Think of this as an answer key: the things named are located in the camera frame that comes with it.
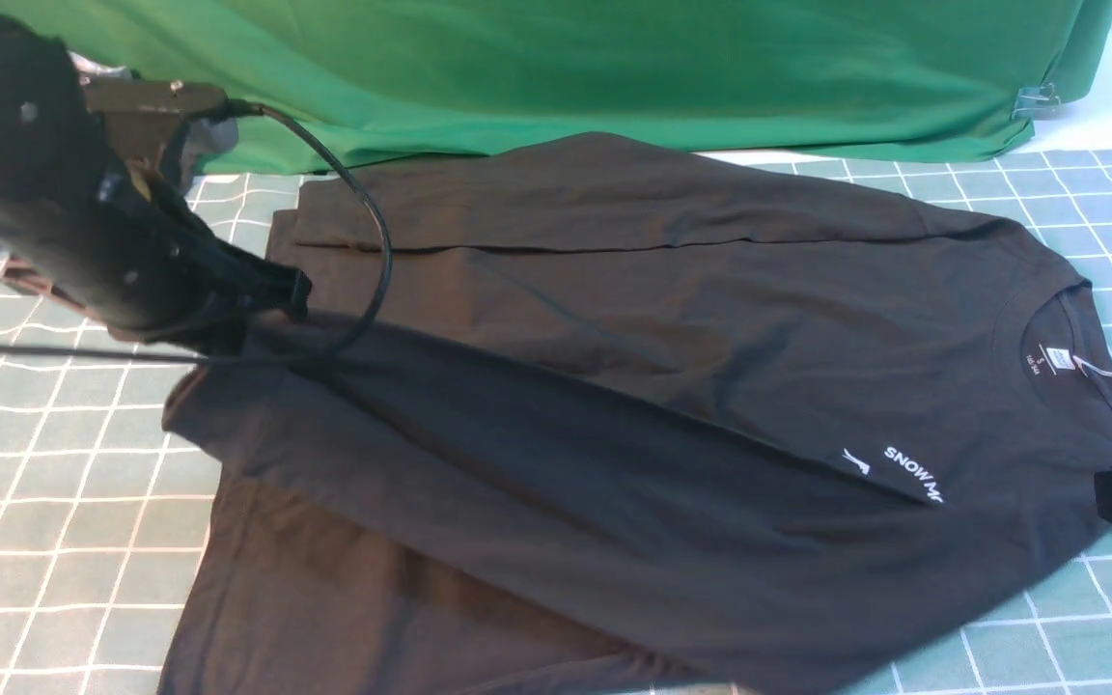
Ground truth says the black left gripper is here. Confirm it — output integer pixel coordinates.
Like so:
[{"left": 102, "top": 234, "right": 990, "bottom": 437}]
[{"left": 0, "top": 173, "right": 312, "bottom": 342}]

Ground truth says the dark gray long-sleeve shirt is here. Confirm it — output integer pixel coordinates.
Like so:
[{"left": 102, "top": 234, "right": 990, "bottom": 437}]
[{"left": 159, "top": 133, "right": 1112, "bottom": 694}]

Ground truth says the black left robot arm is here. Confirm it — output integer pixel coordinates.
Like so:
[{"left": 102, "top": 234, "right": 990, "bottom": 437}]
[{"left": 0, "top": 14, "right": 312, "bottom": 342}]

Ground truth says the green backdrop cloth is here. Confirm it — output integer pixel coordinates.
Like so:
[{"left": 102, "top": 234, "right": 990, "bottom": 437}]
[{"left": 0, "top": 1, "right": 1112, "bottom": 166}]

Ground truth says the crumpled dark gray garment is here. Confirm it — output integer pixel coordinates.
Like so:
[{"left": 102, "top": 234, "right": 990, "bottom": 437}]
[{"left": 0, "top": 255, "right": 98, "bottom": 320}]

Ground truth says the teal checkered tablecloth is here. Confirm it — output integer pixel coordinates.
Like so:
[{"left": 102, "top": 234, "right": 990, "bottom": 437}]
[{"left": 0, "top": 149, "right": 1112, "bottom": 694}]

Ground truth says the silver binder clip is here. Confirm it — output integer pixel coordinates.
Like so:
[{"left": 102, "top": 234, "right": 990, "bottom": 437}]
[{"left": 1011, "top": 82, "right": 1063, "bottom": 122}]

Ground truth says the black left camera cable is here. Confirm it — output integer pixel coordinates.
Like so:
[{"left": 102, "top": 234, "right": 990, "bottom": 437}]
[{"left": 0, "top": 99, "right": 393, "bottom": 368}]

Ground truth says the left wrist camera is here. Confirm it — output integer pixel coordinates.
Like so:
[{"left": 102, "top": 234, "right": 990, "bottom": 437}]
[{"left": 81, "top": 76, "right": 238, "bottom": 193}]

